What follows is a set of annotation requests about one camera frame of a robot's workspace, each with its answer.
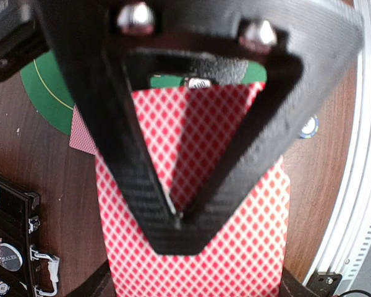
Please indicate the clear dealer button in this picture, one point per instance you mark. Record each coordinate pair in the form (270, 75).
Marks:
(10, 258)

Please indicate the round green poker mat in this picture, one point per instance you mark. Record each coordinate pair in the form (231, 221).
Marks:
(46, 89)

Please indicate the brown chip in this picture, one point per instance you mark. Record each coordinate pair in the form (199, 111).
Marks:
(197, 83)

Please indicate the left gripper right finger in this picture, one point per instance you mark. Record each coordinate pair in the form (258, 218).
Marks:
(291, 287)

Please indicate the pink backed card deck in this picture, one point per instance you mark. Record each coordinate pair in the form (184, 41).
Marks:
(188, 263)

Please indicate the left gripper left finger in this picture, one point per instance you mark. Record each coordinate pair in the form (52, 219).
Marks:
(98, 284)

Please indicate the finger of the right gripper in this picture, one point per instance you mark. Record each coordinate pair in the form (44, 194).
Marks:
(108, 50)

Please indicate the dark blue chip stack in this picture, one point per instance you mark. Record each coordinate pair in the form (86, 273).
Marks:
(310, 128)

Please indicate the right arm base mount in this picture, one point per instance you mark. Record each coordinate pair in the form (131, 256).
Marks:
(324, 284)

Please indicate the black chip carrying case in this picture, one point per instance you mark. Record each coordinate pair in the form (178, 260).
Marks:
(19, 227)

